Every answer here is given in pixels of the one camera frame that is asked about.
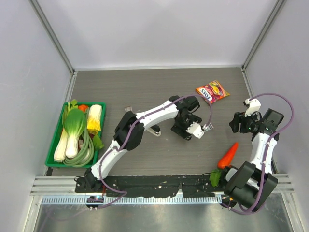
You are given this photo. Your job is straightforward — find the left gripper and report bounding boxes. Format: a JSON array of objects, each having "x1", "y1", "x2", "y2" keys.
[{"x1": 171, "y1": 113, "x2": 201, "y2": 139}]

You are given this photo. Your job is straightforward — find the red white staple box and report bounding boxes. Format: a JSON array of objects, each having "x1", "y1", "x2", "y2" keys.
[{"x1": 125, "y1": 106, "x2": 132, "y2": 112}]

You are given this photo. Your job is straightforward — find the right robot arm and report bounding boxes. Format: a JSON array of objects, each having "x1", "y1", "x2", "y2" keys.
[{"x1": 218, "y1": 109, "x2": 284, "y2": 212}]

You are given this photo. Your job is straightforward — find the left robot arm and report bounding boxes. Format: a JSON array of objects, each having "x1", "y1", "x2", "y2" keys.
[{"x1": 84, "y1": 94, "x2": 204, "y2": 193}]

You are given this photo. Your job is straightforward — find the orange toy carrot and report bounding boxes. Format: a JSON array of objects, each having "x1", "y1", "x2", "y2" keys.
[{"x1": 217, "y1": 143, "x2": 239, "y2": 169}]

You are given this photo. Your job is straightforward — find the orange candy bag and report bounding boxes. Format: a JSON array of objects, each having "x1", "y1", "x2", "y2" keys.
[{"x1": 196, "y1": 80, "x2": 230, "y2": 104}]

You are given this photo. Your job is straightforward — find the green toy leaf sprig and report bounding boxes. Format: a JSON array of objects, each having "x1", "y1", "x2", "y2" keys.
[{"x1": 92, "y1": 135, "x2": 104, "y2": 150}]

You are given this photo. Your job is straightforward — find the yellow white toy cabbage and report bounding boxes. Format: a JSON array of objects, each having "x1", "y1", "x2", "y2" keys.
[{"x1": 87, "y1": 104, "x2": 102, "y2": 135}]

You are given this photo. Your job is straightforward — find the small orange toy vegetable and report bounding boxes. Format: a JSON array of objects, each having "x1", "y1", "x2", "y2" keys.
[{"x1": 78, "y1": 104, "x2": 88, "y2": 112}]

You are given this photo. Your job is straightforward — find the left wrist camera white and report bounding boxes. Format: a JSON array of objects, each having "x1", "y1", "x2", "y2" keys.
[{"x1": 186, "y1": 122, "x2": 214, "y2": 139}]

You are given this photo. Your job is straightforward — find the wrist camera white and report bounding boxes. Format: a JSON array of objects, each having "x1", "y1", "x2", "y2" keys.
[
  {"x1": 186, "y1": 122, "x2": 214, "y2": 139},
  {"x1": 244, "y1": 99, "x2": 261, "y2": 117}
]

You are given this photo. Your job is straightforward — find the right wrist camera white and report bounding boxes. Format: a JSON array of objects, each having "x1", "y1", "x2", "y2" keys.
[{"x1": 244, "y1": 99, "x2": 261, "y2": 117}]

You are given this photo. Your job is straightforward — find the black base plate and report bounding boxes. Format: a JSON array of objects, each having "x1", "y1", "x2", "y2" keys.
[{"x1": 74, "y1": 174, "x2": 228, "y2": 198}]

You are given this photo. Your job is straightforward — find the white slotted cable duct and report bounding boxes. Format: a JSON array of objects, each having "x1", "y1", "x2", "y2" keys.
[{"x1": 41, "y1": 195, "x2": 222, "y2": 205}]

